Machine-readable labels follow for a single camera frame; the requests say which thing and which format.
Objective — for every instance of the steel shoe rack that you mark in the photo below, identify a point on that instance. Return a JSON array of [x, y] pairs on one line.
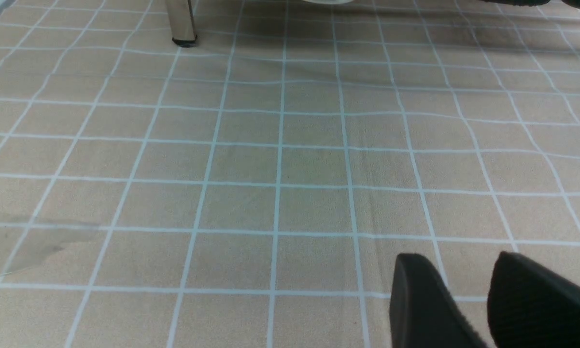
[[181, 22]]

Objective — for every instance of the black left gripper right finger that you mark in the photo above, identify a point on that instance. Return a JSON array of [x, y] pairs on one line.
[[530, 306]]

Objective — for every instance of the navy slip-on shoe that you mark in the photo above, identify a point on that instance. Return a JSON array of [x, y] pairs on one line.
[[329, 2]]

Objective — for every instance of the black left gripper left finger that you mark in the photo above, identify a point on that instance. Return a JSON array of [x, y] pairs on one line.
[[422, 312]]

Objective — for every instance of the black mesh shoe right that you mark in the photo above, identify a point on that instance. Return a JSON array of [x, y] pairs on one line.
[[520, 3]]

